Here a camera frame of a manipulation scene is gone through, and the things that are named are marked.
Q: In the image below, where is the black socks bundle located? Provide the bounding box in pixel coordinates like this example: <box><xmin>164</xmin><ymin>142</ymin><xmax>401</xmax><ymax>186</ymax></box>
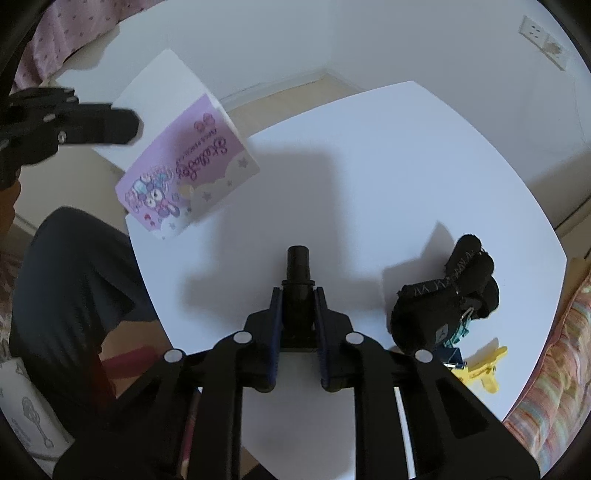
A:
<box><xmin>390</xmin><ymin>234</ymin><xmax>502</xmax><ymax>356</ymax></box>

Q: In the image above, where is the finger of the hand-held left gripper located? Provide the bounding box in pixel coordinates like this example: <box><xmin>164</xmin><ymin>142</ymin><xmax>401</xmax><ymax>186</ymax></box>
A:
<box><xmin>55</xmin><ymin>102</ymin><xmax>142</xmax><ymax>147</ymax></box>
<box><xmin>9</xmin><ymin>87</ymin><xmax>80</xmax><ymax>109</ymax></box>

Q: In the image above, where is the purple white cardboard box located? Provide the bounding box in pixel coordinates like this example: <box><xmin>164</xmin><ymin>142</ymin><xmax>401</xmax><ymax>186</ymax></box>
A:
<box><xmin>90</xmin><ymin>48</ymin><xmax>260</xmax><ymax>241</ymax></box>

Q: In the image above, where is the white printed bag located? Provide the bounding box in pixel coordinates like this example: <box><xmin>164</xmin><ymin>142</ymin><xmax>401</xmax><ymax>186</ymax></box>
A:
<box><xmin>0</xmin><ymin>357</ymin><xmax>75</xmax><ymax>469</ymax></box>

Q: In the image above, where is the pink dotted curtain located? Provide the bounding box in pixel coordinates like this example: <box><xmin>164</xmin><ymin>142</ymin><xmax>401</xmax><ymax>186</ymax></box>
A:
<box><xmin>11</xmin><ymin>0</ymin><xmax>122</xmax><ymax>93</ymax></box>

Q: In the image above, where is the pink floral rug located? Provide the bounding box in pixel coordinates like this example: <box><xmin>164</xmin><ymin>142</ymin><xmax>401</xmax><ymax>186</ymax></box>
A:
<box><xmin>0</xmin><ymin>251</ymin><xmax>24</xmax><ymax>361</ymax></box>

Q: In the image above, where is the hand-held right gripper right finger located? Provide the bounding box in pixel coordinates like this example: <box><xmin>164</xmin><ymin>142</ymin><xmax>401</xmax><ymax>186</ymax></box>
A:
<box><xmin>314</xmin><ymin>286</ymin><xmax>541</xmax><ymax>480</ymax></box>

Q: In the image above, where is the yellow plastic clip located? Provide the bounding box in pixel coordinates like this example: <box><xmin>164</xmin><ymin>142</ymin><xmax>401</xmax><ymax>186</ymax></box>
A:
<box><xmin>450</xmin><ymin>345</ymin><xmax>509</xmax><ymax>394</ymax></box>

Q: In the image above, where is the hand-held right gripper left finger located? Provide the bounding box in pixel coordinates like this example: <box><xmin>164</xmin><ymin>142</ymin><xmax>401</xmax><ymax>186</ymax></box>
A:
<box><xmin>53</xmin><ymin>287</ymin><xmax>284</xmax><ymax>480</ymax></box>

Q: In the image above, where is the striped colourful pillow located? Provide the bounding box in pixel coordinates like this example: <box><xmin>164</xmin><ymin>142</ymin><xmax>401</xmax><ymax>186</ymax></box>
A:
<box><xmin>503</xmin><ymin>272</ymin><xmax>591</xmax><ymax>476</ymax></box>

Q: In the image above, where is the blue binder clip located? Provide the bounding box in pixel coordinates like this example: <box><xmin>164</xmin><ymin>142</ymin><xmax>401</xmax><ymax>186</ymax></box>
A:
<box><xmin>441</xmin><ymin>318</ymin><xmax>472</xmax><ymax>370</ymax></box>

